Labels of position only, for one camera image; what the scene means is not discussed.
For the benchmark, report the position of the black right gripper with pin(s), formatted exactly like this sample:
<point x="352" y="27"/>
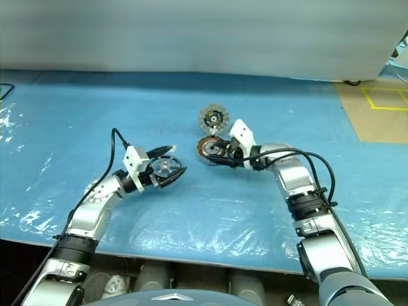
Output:
<point x="237" y="154"/>

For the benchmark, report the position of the silver spoked rotor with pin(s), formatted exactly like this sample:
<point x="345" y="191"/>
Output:
<point x="164" y="165"/>

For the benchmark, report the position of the small white tape scrap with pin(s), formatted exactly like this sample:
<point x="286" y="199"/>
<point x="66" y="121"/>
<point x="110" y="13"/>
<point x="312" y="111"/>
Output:
<point x="173" y="148"/>

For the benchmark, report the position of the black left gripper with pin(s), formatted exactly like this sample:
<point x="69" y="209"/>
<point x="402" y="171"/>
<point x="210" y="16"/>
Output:
<point x="148" y="178"/>

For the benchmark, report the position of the white background board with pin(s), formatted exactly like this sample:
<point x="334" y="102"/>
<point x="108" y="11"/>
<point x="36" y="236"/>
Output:
<point x="191" y="32"/>

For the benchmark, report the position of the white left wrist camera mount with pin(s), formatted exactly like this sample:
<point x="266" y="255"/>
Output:
<point x="134" y="159"/>

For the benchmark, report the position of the gray rounded shape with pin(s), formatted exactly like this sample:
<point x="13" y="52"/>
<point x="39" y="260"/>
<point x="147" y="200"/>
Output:
<point x="153" y="275"/>
<point x="247" y="285"/>

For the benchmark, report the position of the gray round motor lid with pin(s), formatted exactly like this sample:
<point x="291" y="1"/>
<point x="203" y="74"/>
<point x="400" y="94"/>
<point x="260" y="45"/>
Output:
<point x="220" y="111"/>

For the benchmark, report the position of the motor housing with copper windings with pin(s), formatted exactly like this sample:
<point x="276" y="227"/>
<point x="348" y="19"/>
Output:
<point x="204" y="147"/>

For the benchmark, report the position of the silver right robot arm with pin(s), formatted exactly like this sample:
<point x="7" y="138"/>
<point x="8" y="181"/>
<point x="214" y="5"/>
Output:
<point x="293" y="178"/>

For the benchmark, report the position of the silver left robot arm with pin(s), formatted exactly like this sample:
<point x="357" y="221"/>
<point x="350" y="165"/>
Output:
<point x="92" y="216"/>

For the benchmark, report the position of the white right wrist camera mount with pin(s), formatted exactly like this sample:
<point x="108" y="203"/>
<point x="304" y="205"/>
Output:
<point x="243" y="130"/>

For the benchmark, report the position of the gray robot torso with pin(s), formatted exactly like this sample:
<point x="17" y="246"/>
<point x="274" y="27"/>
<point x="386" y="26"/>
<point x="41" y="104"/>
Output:
<point x="191" y="301"/>

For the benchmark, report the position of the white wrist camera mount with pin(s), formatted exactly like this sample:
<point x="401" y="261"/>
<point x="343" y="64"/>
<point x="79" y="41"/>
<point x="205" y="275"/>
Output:
<point x="134" y="159"/>
<point x="243" y="130"/>

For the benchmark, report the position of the blue plastic-covered table mat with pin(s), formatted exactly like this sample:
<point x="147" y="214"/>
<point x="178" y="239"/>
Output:
<point x="95" y="105"/>

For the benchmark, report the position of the white bracket under table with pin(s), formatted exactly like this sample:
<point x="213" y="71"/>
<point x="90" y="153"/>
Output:
<point x="113" y="283"/>

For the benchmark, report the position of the yellow floor tape outline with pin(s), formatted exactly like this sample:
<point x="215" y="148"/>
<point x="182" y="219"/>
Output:
<point x="389" y="108"/>

